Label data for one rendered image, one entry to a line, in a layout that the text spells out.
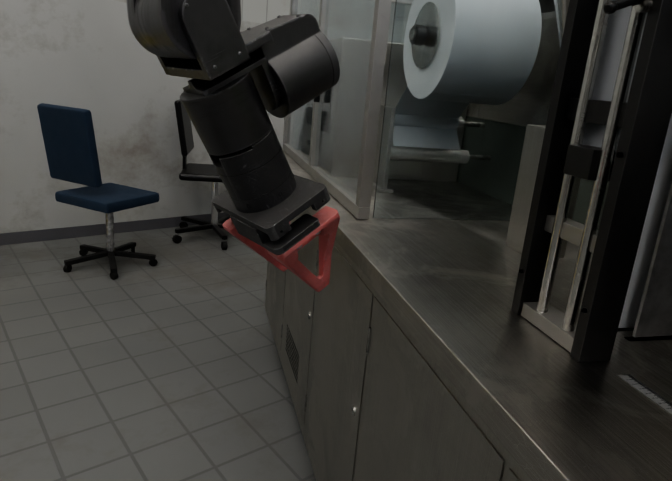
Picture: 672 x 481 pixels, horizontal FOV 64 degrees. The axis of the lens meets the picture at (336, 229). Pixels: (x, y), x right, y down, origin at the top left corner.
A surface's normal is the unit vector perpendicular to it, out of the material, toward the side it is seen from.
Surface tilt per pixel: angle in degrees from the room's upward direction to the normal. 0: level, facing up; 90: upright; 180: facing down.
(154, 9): 88
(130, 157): 90
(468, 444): 90
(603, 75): 90
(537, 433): 0
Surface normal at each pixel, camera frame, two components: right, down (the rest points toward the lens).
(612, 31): -0.97, -0.01
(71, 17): 0.62, 0.26
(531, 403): 0.08, -0.96
